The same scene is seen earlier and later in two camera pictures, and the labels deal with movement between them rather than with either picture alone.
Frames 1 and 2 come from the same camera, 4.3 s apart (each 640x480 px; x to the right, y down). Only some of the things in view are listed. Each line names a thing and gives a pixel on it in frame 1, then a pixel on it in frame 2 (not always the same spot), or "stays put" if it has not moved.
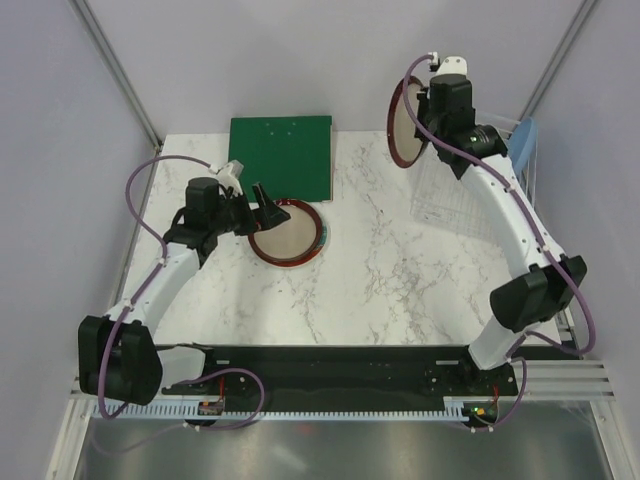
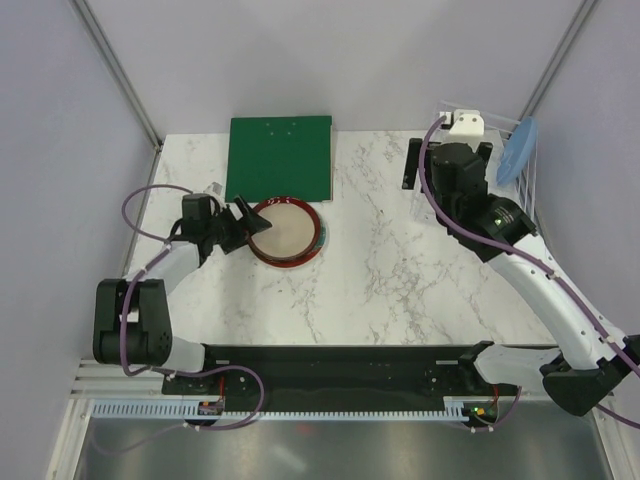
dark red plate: x=405 y=146 -> x=294 y=234
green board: x=290 y=156 stays put
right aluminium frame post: x=574 y=28 stays put
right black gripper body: x=425 y=115 -> x=445 y=208
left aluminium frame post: x=119 y=72 stays put
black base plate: x=409 y=372 stays put
